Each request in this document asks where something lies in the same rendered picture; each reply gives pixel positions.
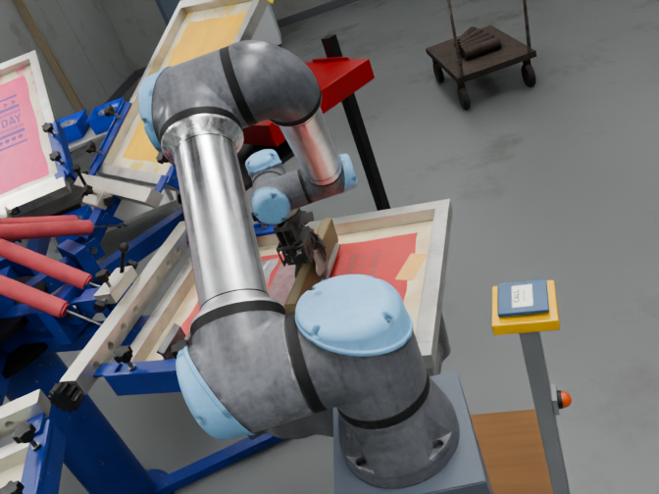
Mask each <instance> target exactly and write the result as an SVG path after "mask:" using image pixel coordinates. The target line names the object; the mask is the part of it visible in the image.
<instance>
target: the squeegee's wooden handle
mask: <svg viewBox="0 0 659 494"><path fill-rule="evenodd" d="M316 234H319V236H320V238H321V239H322V240H323V241H324V243H325V245H326V248H327V255H328V262H329V259H330V255H331V253H332V250H333V248H334V245H335V243H337V242H338V237H337V234H336V231H335V228H334V224H333V221H332V219H331V218H327V219H322V221H321V223H320V226H319V228H318V230H317V232H316ZM322 277H323V275H321V276H318V274H317V272H316V263H315V261H314V259H312V262H311V263H305V264H302V266H301V268H300V271H299V273H298V275H297V276H296V279H295V281H294V283H293V285H292V288H291V290H290V292H289V294H288V297H287V299H286V301H285V303H284V307H285V311H286V313H287V314H291V313H295V309H296V305H297V303H298V301H299V299H300V298H301V296H302V295H303V294H304V293H305V292H306V291H308V290H310V291H312V290H313V289H312V288H313V286H314V285H315V284H317V283H319V282H321V280H322Z"/></svg>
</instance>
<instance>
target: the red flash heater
mask: <svg viewBox="0 0 659 494"><path fill-rule="evenodd" d="M312 61H313V62H310V63H305V64H306V65H307V66H308V67H309V68H310V70H311V71H312V72H313V74H314V76H315V77H316V79H317V81H318V84H319V85H320V88H321V92H322V102H321V106H320V107H321V110H322V112H323V114H324V113H325V112H327V111H328V110H330V109H331V108H332V107H334V106H335V105H337V104H338V103H340V102H341V101H342V100H344V99H345V98H347V97H348V96H350V95H351V94H352V93H354V92H355V91H357V90H358V89H360V88H361V87H362V86H364V85H365V84H367V83H368V82H370V81H371V80H372V79H374V78H375V76H374V73H373V69H372V66H371V63H370V59H355V60H350V59H349V56H346V57H332V58H318V59H313V60H312ZM242 131H243V136H244V141H243V144H253V145H264V146H275V147H277V146H279V145H280V144H282V142H283V141H285V140H286V139H285V137H284V135H283V133H282V132H281V130H280V128H279V126H278V125H276V124H274V123H272V122H271V121H270V120H265V121H262V122H259V123H256V124H253V125H250V126H248V127H246V128H243V129H242Z"/></svg>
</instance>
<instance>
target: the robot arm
mask: <svg viewBox="0 0 659 494"><path fill-rule="evenodd" d="M321 102H322V92H321V88H320V85H319V84H318V81H317V79H316V77H315V76H314V74H313V72H312V71H311V70H310V68H309V67H308V66H307V65H306V64H305V63H304V62H303V61H302V60H301V59H299V58H298V57H297V56H295V55H294V54H292V53H291V52H289V51H287V50H285V49H283V48H281V47H279V46H277V45H274V44H271V43H268V42H264V41H257V40H244V41H238V42H235V43H232V44H230V45H229V46H226V47H224V48H221V49H218V50H215V51H213V52H210V53H207V54H205V55H202V56H199V57H196V58H194V59H191V60H188V61H186V62H183V63H180V64H177V65H175V66H168V67H165V68H162V69H161V70H160V71H158V72H157V73H154V74H152V75H150V76H148V77H146V78H145V79H144V80H143V81H142V83H141V85H140V87H139V91H138V108H139V114H140V118H141V119H142V120H143V123H144V126H143V127H144V130H145V132H146V135H147V137H148V139H149V141H150V142H151V144H152V145H153V147H154V148H155V149H156V150H157V151H158V152H159V153H161V154H163V155H165V157H166V158H167V159H168V160H169V161H171V162H172V163H174V164H176V169H177V180H178V186H179V192H180V198H181V204H182V208H183V214H184V220H185V226H186V232H187V238H188V244H189V250H190V256H191V262H192V267H193V272H194V278H195V284H196V290H197V296H198V302H199V308H200V312H199V313H198V314H197V316H196V317H195V318H194V319H193V320H192V322H191V324H190V334H191V341H192V345H191V346H190V345H187V346H184V348H183V349H182V350H180V351H179V352H178V354H177V360H176V369H177V379H178V383H179V387H180V390H181V393H182V395H183V398H184V400H185V403H186V405H187V407H188V409H189V411H190V412H191V413H192V415H193V416H194V418H195V419H196V421H197V422H198V424H199V425H200V426H201V428H202V429H203V430H204V431H205V432H206V433H208V434H209V435H210V436H212V437H214V438H216V439H219V440H229V439H232V438H236V437H240V436H244V435H247V434H248V435H255V434H257V432H258V431H261V430H264V429H267V428H271V427H274V426H277V425H280V424H283V423H287V422H290V421H293V420H298V419H302V418H305V417H308V416H311V415H313V414H316V413H319V412H322V411H325V410H329V409H332V408H335V407H337V409H338V433H339V445H340V449H341V452H342V454H343V456H344V458H345V461H346V463H347V465H348V466H349V467H350V469H351V470H352V471H353V472H354V474H355V475H357V476H358V477H359V478H360V479H362V480H363V481H365V482H367V483H369V484H371V485H374V486H377V487H381V488H404V487H409V486H412V485H416V484H418V483H421V482H423V481H425V480H427V479H429V478H431V477H432V476H434V475H435V474H437V473H438V472H439V471H440V470H442V469H443V468H444V467H445V465H446V464H447V463H448V462H449V461H450V459H451V458H452V456H453V454H454V453H455V450H456V448H457V445H458V442H459V436H460V426H459V421H458V419H457V416H456V412H455V409H454V407H453V405H452V403H451V401H450V400H449V398H448V397H447V395H446V394H445V393H444V392H443V391H442V390H441V389H440V388H439V387H438V386H437V385H436V384H435V382H434V381H433V380H432V379H431V378H430V377H429V375H428V372H427V369H426V366H425V363H424V360H423V357H422V354H421V351H420V348H419V345H418V342H417V339H416V336H415V333H414V330H413V328H414V326H413V322H412V319H411V316H410V314H409V313H408V311H407V310H406V308H405V306H404V303H403V301H402V299H401V297H400V295H399V293H398V292H397V290H396V289H395V288H394V287H393V286H392V285H390V284H389V283H387V282H386V281H384V280H382V279H379V278H374V277H373V276H371V275H365V274H345V275H339V276H335V277H332V278H328V279H326V280H323V281H321V282H319V283H317V284H315V285H314V286H313V288H312V289H313V290H312V291H310V290H308V291H306V292H305V293H304V294H303V295H302V296H301V298H300V299H299V301H298V303H297V305H296V309H295V313H291V314H288V315H287V314H286V311H285V307H284V305H283V304H282V303H281V302H279V301H278V300H276V299H274V298H272V297H270V295H269V291H268V286H267V282H266V278H265V274H264V270H263V265H262V261H261V257H260V252H259V248H258V243H257V239H256V235H255V230H254V226H253V222H252V218H251V214H250V209H249V205H248V201H247V196H246V192H245V188H244V183H243V179H242V174H241V170H240V166H239V162H238V158H237V153H238V152H239V150H240V149H241V147H242V145H243V141H244V136H243V131H242V129H243V128H246V127H248V126H250V125H253V124H258V123H259V122H262V121H265V120H270V121H271V122H272V123H273V124H276V125H278V126H279V128H280V130H281V132H282V133H283V135H284V137H285V139H286V141H287V143H288V144H289V146H290V148H291V150H292V152H293V154H294V156H295V157H296V159H297V161H298V163H299V165H300V167H301V168H302V169H299V170H296V171H294V172H291V173H286V172H285V170H284V168H283V165H282V161H281V160H280V159H279V156H278V154H277V152H276V151H275V150H272V149H265V150H261V151H258V152H256V153H254V154H253V155H251V156H250V157H249V158H248V159H247V160H246V163H245V166H246V169H247V170H248V174H249V175H250V177H251V179H252V189H253V196H252V206H253V211H254V215H255V216H256V218H257V219H258V220H259V221H260V222H263V223H265V224H274V227H273V229H274V231H275V234H276V236H277V238H278V240H279V245H278V247H277V249H276V250H277V252H278V254H279V257H280V260H281V262H282V264H283V266H284V267H285V265H286V263H287V264H288V265H289V266H291V265H294V277H295V278H296V276H297V275H298V273H299V271H300V268H301V266H302V264H305V263H311V262H312V259H314V261H315V263H316V272H317V274H318V276H321V275H323V277H324V278H327V275H328V269H329V268H328V255H327V248H326V245H325V243H324V241H323V240H322V239H321V238H320V236H319V234H316V233H315V232H314V229H313V228H310V226H309V225H308V226H305V225H306V224H307V223H308V222H312V221H313V220H314V216H313V212H306V211H301V210H300V207H303V206H306V205H309V204H311V203H314V202H317V201H320V200H323V199H326V198H329V197H331V196H334V195H337V194H342V193H344V192H345V191H348V190H350V189H353V188H355V187H356V186H357V185H358V180H357V177H356V174H355V172H354V169H353V166H352V163H351V160H350V157H349V155H347V154H341V155H338V153H337V151H336V148H335V145H334V143H333V140H332V138H331V135H330V131H329V128H328V126H327V123H326V120H325V118H324V115H323V112H322V110H321V107H320V106H321ZM280 251H281V252H282V254H283V256H284V259H282V257H281V255H280V253H279V252H280Z"/></svg>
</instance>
